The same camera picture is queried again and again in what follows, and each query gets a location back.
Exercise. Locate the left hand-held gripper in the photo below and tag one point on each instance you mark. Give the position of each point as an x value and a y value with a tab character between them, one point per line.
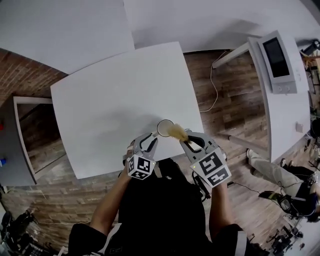
140	166

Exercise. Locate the blue object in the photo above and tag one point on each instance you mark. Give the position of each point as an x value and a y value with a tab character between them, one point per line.
2	161

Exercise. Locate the person's black clothing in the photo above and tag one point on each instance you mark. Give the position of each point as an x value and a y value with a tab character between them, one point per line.
162	212

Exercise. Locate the person's left hand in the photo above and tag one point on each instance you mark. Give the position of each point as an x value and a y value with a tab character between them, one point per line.
130	147

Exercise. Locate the dark equipment pile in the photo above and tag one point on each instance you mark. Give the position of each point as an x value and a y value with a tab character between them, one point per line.
285	240
17	232

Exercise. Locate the black hanging bag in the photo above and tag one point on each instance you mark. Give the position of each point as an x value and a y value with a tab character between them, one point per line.
313	45

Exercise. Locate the black round device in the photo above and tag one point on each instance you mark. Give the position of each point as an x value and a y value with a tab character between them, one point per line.
285	204

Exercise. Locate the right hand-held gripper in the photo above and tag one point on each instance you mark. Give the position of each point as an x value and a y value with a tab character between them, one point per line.
210	165

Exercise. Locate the long white table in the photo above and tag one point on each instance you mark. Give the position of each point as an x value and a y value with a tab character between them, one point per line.
282	120

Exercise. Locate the yellow bristle brush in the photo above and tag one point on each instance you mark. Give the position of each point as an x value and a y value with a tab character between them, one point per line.
178	132

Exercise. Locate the brown wooden coat rack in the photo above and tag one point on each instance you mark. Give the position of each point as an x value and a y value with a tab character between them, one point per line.
310	58

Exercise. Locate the grey side desk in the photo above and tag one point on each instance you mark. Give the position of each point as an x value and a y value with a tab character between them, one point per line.
12	145

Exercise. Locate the black device with green trim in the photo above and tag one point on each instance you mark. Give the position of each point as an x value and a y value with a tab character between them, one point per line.
268	195

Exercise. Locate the clear glass cup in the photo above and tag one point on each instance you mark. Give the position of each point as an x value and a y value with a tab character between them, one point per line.
162	128

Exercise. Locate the person's left forearm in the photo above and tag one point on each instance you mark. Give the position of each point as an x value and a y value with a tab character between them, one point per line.
110	205

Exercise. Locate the white microwave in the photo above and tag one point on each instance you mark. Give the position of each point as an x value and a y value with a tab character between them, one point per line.
277	62

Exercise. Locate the person's right forearm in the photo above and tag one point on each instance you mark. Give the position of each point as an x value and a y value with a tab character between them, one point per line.
221	215

